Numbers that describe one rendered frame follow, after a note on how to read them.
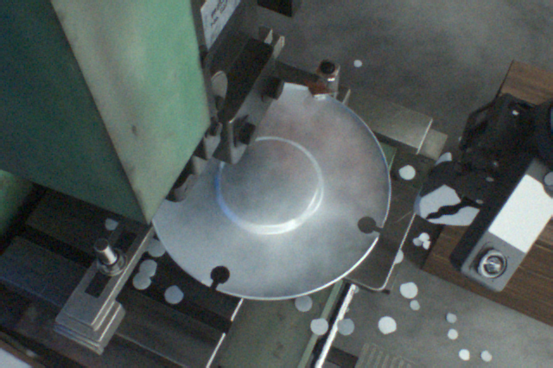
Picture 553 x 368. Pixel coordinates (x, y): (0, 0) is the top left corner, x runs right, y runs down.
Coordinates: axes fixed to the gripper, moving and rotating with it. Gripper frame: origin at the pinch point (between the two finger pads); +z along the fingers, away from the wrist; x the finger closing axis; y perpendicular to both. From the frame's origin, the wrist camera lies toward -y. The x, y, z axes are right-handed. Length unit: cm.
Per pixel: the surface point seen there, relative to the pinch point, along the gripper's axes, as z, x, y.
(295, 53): 97, 3, 78
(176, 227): 18.4, 19.9, -8.0
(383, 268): 8.6, -1.8, -3.6
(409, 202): 8.6, -2.1, 5.4
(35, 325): 40, 28, -22
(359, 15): 92, -9, 97
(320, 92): 14.3, 11.9, 15.7
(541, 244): 38, -44, 29
